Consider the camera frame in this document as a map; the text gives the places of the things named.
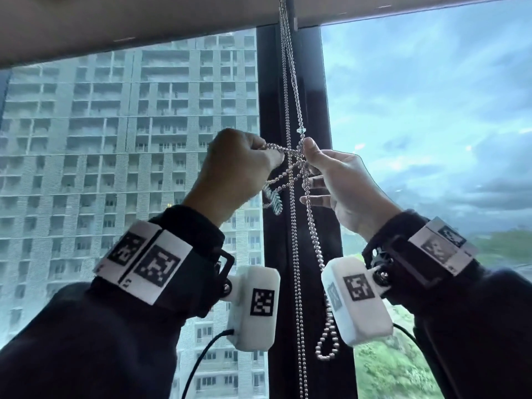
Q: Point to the person's left hand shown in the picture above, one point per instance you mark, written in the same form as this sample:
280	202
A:
232	170

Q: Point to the person's right hand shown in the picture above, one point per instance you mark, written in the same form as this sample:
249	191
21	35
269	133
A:
353	191

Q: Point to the person's left fingers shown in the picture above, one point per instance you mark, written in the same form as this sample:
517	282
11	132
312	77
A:
266	155

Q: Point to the person's right fingers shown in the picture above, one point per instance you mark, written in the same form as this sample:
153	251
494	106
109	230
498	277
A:
316	155

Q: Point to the person's left forearm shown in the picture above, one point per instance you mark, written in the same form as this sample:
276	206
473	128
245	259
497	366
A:
104	336

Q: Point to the person's right forearm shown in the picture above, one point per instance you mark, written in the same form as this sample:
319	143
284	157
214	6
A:
474	328

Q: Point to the white marker wrist band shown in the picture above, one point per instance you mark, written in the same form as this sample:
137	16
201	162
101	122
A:
145	261
444	245

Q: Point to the grey high-rise building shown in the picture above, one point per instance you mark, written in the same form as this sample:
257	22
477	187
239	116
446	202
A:
104	141

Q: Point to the beige roller blind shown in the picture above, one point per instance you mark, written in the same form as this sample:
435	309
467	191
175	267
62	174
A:
415	6
124	24

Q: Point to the black window frame post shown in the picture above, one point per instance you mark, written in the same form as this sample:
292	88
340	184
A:
276	99

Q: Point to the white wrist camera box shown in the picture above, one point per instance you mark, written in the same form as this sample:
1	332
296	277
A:
357	303
253	307

